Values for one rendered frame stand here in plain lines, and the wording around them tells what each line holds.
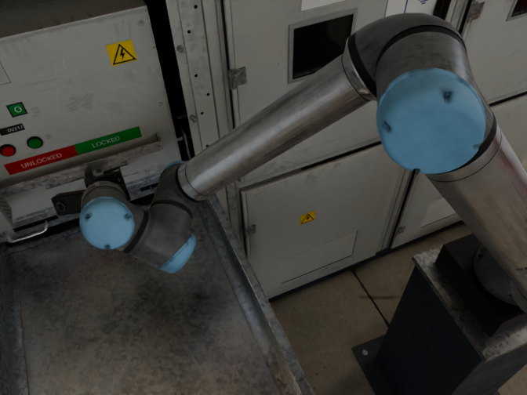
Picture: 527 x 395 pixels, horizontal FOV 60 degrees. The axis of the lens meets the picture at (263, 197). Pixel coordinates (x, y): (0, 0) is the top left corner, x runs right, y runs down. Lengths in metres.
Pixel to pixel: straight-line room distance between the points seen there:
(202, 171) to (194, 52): 0.30
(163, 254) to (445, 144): 0.55
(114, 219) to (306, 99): 0.39
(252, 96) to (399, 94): 0.66
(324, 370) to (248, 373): 0.94
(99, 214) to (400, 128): 0.54
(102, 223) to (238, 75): 0.48
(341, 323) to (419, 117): 1.59
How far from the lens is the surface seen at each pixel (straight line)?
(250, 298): 1.13
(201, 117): 1.18
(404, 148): 0.57
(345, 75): 0.71
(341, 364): 1.99
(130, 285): 1.21
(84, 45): 1.06
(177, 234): 0.91
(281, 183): 1.44
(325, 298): 2.10
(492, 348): 1.30
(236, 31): 1.06
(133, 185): 1.31
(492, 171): 0.65
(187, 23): 1.04
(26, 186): 1.22
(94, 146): 1.21
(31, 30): 1.05
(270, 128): 0.78
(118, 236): 0.87
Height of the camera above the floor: 1.85
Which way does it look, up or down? 50 degrees down
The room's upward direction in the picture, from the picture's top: 2 degrees counter-clockwise
